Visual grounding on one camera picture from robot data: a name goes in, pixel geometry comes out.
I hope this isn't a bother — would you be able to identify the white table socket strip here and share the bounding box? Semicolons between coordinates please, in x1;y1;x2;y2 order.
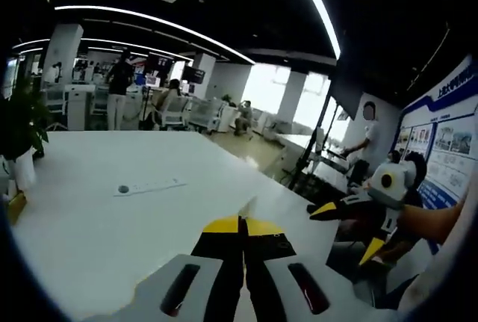
113;176;187;198

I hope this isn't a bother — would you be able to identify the ceiling light strip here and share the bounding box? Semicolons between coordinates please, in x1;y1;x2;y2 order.
289;0;343;60
54;4;257;65

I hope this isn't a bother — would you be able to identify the green potted plant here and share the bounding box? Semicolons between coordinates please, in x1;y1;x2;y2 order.
0;75;52;193

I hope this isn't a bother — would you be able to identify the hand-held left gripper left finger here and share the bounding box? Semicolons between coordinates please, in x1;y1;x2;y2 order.
80;215;247;322

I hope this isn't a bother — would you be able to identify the yellow silicone block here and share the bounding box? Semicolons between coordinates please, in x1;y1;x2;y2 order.
6;191;28;226

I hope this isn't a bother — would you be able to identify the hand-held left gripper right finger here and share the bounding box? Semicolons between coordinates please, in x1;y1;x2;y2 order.
244;217;399;322

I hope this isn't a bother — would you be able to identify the black tripod stand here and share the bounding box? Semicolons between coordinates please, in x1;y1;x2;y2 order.
285;105;328;193

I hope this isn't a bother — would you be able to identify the dark display screen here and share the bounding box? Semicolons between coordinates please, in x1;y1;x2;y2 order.
181;66;205;84
145;52;175;76

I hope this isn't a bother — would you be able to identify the white office chair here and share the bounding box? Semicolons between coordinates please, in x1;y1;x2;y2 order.
160;96;191;129

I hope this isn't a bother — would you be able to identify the wall poster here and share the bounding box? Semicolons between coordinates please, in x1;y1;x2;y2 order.
391;55;478;213

